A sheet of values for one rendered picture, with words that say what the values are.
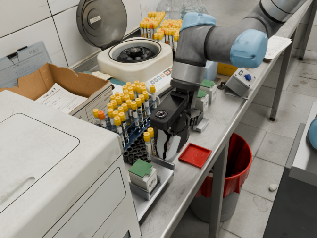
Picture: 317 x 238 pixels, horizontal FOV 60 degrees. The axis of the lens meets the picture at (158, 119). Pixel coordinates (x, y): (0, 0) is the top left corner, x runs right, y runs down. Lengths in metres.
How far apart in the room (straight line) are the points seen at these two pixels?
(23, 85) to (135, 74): 0.36
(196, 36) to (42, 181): 0.42
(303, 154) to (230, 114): 0.26
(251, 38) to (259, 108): 1.88
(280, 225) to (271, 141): 1.23
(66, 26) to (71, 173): 0.84
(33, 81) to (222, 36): 0.65
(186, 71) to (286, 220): 0.56
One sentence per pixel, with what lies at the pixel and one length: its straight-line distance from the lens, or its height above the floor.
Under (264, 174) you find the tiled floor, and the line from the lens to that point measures 1.92.
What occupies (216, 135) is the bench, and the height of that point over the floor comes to 0.88.
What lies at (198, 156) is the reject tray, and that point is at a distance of 0.76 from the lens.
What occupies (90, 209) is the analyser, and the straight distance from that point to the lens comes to 0.42.
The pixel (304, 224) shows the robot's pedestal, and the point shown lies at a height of 0.68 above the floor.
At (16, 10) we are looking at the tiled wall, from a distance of 1.02.
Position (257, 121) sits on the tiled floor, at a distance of 2.30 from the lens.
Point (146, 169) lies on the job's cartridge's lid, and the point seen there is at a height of 0.98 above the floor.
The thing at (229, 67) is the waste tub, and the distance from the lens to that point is 1.08.
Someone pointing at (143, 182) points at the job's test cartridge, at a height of 0.96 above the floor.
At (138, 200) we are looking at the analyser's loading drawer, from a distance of 0.63.
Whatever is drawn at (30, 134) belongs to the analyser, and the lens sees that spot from 0.45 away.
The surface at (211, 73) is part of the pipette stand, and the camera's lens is 0.99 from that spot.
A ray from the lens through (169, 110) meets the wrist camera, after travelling 0.60.
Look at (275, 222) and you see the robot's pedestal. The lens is 0.97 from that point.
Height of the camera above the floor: 1.43
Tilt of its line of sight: 39 degrees down
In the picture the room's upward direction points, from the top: 6 degrees counter-clockwise
